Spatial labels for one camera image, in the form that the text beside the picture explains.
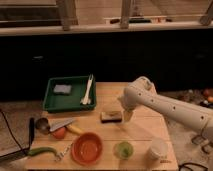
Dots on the metal ladle black handle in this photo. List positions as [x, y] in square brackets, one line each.
[42, 125]

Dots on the grey sponge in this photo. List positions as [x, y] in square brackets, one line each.
[62, 89]

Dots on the spice bottle rack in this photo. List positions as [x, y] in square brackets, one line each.
[206, 145]

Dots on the green cup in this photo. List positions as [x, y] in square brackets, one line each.
[123, 150]

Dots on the yellow banana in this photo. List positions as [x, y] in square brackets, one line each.
[74, 129]

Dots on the brown chalkboard eraser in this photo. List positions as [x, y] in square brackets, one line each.
[111, 117]

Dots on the silver knife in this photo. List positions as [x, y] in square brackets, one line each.
[60, 124]

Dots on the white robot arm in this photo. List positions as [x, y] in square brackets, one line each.
[138, 92]

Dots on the white cup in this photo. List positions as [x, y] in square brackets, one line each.
[158, 149]

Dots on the green plastic tray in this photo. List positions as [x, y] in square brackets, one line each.
[59, 102]

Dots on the orange tomato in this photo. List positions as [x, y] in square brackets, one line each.
[59, 133]

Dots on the red bowl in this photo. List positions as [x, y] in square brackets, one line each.
[87, 149]

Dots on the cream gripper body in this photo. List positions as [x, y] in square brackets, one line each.
[127, 115]

